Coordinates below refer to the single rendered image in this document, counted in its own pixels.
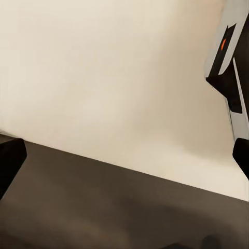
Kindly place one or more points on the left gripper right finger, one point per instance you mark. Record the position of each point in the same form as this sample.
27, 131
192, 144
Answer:
241, 154

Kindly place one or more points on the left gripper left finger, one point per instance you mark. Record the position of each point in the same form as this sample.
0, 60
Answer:
12, 156

